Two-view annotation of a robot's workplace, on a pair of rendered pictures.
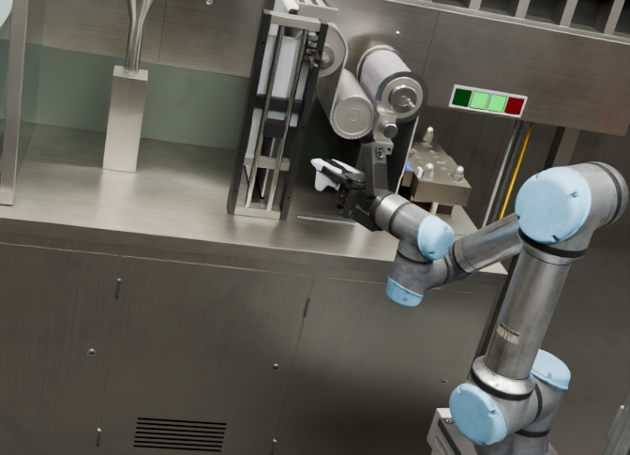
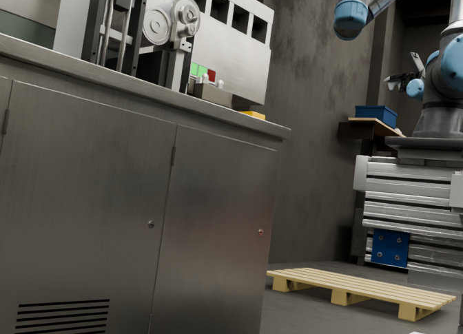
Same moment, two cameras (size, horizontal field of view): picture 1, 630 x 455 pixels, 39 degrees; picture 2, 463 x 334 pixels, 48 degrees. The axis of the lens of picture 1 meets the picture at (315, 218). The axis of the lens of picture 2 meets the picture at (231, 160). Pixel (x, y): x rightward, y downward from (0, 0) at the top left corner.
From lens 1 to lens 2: 1.60 m
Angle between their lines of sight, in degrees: 43
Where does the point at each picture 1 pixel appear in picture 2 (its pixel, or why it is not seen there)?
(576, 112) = (240, 85)
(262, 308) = (140, 155)
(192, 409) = (78, 284)
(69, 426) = not seen: outside the picture
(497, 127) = not seen: hidden behind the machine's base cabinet
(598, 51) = (246, 45)
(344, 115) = (150, 23)
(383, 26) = not seen: hidden behind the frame
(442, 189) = (217, 92)
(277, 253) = (156, 90)
